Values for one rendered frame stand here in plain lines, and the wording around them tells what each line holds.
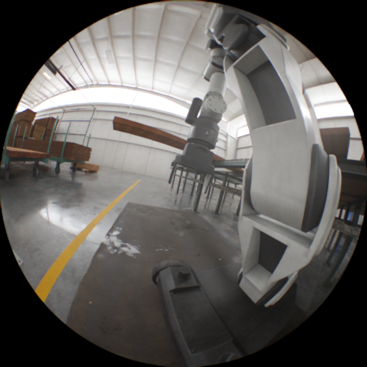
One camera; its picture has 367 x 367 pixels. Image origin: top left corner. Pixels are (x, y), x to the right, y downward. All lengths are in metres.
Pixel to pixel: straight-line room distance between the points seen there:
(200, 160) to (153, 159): 8.12
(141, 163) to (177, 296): 8.28
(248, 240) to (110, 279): 0.62
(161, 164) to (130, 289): 8.15
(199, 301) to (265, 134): 0.46
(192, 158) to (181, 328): 0.48
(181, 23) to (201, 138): 6.64
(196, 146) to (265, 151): 0.19
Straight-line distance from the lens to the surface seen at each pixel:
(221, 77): 0.49
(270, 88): 0.26
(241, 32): 0.33
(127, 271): 0.71
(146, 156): 8.45
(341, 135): 0.57
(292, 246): 0.21
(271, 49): 0.23
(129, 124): 0.97
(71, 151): 3.06
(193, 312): 0.41
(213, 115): 0.35
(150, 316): 0.59
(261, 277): 0.38
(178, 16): 6.75
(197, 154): 0.31
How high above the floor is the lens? 0.57
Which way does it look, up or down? 4 degrees down
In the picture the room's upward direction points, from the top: 13 degrees clockwise
